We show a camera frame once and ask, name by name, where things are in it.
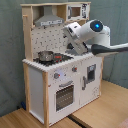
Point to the toy oven door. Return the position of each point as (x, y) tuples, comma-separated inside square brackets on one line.
[(64, 97)]

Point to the white toy microwave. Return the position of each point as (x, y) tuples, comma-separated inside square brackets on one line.
[(77, 11)]

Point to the red right stove knob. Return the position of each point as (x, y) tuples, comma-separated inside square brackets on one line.
[(74, 69)]

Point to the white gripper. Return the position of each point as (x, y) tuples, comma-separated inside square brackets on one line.
[(70, 31)]

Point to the red stove knob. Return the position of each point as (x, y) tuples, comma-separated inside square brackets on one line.
[(56, 75), (74, 69)]

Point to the wooden toy kitchen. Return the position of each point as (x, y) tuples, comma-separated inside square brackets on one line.
[(40, 84)]

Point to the grey ice dispenser panel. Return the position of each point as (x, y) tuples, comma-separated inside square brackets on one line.
[(91, 72)]

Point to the small metal pot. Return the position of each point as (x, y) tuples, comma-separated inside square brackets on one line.
[(46, 55)]

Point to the grey range hood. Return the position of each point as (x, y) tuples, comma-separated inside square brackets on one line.
[(48, 18)]

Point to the grey toy sink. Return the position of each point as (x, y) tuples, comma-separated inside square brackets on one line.
[(72, 52)]

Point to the grey cupboard door handle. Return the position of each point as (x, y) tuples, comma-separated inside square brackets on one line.
[(84, 83)]

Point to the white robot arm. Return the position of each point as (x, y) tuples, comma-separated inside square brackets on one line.
[(78, 35)]

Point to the black toy stovetop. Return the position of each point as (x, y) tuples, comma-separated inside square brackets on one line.
[(58, 58)]

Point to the red left stove knob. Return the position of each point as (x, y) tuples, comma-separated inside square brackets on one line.
[(56, 75)]

